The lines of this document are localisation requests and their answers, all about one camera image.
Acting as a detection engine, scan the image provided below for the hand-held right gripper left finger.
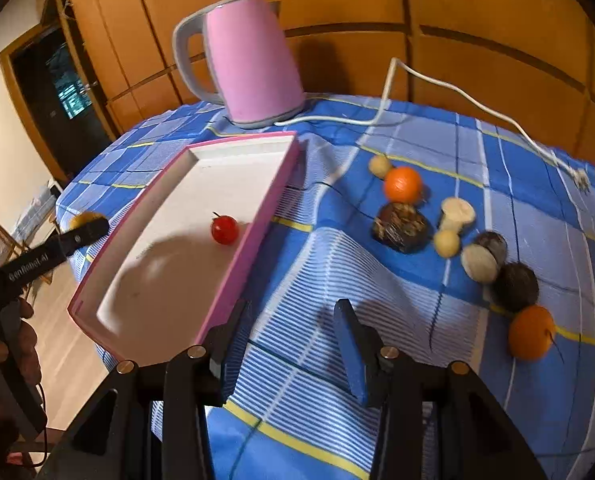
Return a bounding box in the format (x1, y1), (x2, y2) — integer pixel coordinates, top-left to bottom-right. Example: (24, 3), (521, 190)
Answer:
(38, 298), (252, 480)

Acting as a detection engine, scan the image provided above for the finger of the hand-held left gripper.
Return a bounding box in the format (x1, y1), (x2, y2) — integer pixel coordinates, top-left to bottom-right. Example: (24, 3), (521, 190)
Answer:
(58, 217), (110, 259)

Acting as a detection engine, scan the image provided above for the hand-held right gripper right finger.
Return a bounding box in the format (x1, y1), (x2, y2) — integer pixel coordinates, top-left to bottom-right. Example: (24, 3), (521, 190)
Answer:
(333, 298), (549, 480)

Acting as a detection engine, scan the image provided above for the yellow fruit piece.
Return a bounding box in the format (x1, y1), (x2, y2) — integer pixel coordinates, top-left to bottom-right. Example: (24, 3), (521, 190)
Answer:
(69, 212), (107, 233)

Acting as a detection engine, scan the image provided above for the pink tray with white inside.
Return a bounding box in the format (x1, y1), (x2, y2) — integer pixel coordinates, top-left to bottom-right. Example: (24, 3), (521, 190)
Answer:
(68, 131), (302, 367)

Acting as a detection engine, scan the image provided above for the dark brown rough fruit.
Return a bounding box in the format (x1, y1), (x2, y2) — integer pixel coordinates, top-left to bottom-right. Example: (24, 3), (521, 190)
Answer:
(371, 201), (434, 254)

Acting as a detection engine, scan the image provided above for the small tan round fruit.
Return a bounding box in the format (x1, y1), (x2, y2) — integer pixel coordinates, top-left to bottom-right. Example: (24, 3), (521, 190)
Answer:
(368, 154), (393, 180)
(433, 230), (461, 259)

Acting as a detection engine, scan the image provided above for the dark sugarcane piece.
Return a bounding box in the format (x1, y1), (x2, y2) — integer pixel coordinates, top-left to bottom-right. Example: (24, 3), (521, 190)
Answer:
(460, 231), (508, 283)

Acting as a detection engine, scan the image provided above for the pale peeled stem piece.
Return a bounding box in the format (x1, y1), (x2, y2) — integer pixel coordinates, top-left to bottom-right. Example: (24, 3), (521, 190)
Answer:
(440, 197), (477, 235)

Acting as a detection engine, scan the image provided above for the orange tangerine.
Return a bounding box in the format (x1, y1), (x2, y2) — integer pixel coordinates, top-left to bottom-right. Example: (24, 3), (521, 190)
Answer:
(383, 166), (423, 205)
(507, 305), (558, 362)

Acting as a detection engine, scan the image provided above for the dark round smooth fruit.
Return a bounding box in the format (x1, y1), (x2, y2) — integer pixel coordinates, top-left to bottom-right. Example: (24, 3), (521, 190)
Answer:
(497, 262), (540, 313)

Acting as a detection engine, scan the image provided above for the person's left hand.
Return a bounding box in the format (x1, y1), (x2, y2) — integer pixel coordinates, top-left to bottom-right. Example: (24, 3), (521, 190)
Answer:
(0, 299), (43, 441)

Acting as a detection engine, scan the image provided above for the pale bundle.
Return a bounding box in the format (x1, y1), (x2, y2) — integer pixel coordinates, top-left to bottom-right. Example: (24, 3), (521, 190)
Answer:
(18, 180), (62, 241)

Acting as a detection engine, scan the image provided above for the blue plaid tablecloth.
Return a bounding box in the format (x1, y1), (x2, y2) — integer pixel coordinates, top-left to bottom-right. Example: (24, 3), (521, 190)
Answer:
(55, 92), (595, 480)

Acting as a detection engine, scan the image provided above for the red cherry tomato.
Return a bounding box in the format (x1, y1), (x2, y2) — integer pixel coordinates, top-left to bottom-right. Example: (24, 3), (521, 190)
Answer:
(210, 211), (240, 246)

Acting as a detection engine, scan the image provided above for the dark open doorway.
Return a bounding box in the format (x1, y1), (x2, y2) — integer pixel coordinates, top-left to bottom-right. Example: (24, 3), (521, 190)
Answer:
(0, 20), (119, 182)

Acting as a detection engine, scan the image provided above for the pink electric kettle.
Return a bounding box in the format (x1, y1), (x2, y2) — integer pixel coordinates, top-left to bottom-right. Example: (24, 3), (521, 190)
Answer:
(172, 0), (305, 129)

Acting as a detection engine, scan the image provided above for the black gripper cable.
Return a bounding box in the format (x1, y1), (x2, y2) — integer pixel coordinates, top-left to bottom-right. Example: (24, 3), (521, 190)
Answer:
(8, 382), (48, 466)

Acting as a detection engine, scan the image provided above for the white power cable with plug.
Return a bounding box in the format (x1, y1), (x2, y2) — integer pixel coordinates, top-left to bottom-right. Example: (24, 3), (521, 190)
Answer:
(274, 56), (592, 192)

